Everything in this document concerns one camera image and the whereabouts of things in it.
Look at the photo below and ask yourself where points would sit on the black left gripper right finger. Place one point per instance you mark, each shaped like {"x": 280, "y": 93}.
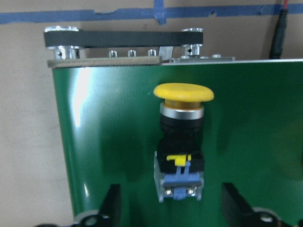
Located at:
{"x": 239, "y": 213}

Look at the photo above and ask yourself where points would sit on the green conveyor belt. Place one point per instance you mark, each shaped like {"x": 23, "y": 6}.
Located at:
{"x": 155, "y": 135}

